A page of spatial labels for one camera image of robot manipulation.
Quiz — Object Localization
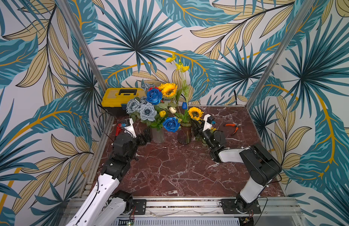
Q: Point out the grey rose left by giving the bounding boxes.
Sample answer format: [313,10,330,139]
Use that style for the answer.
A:
[126,98,141,114]

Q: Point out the grey rose back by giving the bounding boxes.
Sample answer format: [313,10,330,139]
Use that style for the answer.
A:
[141,81,155,92]

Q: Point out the red pipe wrench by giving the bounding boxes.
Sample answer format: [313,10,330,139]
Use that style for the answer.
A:
[115,123,123,137]

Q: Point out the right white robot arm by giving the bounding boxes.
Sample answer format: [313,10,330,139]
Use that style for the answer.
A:
[192,116,282,214]

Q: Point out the blue rose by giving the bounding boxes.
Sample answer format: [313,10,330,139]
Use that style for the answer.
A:
[146,89,163,105]
[163,117,180,132]

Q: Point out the small blue tulip bud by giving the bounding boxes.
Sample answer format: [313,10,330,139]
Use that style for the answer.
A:
[182,102,188,110]

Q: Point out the dark ribbed glass vase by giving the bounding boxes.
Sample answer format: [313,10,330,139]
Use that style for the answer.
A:
[177,123,192,145]

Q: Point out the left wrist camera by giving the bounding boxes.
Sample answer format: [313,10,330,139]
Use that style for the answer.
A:
[120,118,136,138]

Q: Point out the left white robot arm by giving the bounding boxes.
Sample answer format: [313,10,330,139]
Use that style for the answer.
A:
[67,129,152,226]

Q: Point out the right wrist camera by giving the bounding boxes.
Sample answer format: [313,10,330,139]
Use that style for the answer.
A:
[203,114,216,131]

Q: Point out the red rose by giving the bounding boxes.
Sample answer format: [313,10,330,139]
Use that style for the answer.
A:
[148,87,161,92]

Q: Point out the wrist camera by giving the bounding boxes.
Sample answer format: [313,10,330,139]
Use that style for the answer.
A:
[120,118,136,138]
[203,114,216,131]

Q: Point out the grey rose front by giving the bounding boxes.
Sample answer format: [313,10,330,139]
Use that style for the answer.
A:
[139,103,157,122]

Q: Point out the clear glass vase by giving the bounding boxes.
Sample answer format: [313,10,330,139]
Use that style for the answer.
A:
[151,128,165,144]

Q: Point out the grey rose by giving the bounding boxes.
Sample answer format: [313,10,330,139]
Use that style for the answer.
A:
[139,103,157,122]
[141,81,155,92]
[126,98,141,114]

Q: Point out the tall yellow blossom stem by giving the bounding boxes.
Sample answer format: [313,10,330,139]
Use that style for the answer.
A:
[166,54,191,100]

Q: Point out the orange handled pliers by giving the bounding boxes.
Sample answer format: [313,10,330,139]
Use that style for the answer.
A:
[224,123,239,136]

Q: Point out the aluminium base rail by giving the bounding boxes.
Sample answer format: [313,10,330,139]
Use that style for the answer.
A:
[60,196,305,226]

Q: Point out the tall sunflower at back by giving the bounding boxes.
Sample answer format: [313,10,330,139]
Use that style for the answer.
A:
[158,83,178,99]

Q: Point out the cream rosebud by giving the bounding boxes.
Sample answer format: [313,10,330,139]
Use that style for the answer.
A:
[169,106,177,114]

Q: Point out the yellow black toolbox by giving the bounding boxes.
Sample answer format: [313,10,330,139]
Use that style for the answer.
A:
[101,88,145,117]

